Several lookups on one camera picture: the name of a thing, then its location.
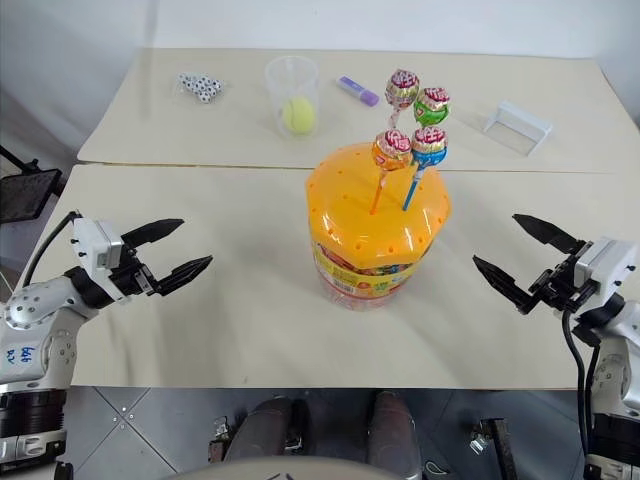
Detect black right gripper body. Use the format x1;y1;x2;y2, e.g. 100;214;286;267
528;241;600;313

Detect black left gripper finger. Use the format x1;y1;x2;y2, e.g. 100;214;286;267
121;217;186;250
151;254;215;298

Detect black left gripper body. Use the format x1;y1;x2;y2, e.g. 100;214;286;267
106;238;157;303

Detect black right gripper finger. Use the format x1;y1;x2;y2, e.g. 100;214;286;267
471;254;539;316
511;213;588;257

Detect blue-wrapped lollipop, blue stick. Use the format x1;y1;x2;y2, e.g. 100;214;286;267
401;126;449;211

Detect green-wrapped lollipop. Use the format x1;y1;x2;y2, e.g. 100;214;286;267
412;85;453;130

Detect orange-wrapped lollipop, orange stick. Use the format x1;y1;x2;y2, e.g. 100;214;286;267
369;128;413;216

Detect orange-lidded clear lollipop jar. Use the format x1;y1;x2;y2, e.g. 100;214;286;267
304;141;454;314

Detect black panel on stand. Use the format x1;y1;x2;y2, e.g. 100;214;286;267
0;144;64;225

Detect black metal floor stand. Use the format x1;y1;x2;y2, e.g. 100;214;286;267
469;417;519;480

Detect dark rounded shape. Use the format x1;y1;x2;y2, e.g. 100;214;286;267
366;391;421;474
222;396;302;467

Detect yellow tennis ball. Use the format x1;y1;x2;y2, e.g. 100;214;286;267
281;97;317;135

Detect clear plastic cup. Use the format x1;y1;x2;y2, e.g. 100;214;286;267
264;54;321;142

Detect grey robot torso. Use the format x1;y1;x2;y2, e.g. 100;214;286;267
172;455;431;480

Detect purple and white marker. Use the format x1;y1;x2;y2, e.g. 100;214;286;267
338;75;380;108

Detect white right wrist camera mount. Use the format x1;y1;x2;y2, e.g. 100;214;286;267
572;236;639;301

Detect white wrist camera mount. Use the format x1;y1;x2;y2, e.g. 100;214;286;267
71;216;125;275
572;236;639;301

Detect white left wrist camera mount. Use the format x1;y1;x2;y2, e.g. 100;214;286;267
71;216;125;275

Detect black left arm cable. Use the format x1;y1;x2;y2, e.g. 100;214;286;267
22;210;84;289

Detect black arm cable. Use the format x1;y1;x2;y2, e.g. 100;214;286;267
22;210;84;289
560;309;604;480

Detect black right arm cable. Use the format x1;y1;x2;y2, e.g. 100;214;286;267
560;309;604;480

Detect small white goal frame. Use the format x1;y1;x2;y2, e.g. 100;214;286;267
481;99;555;158

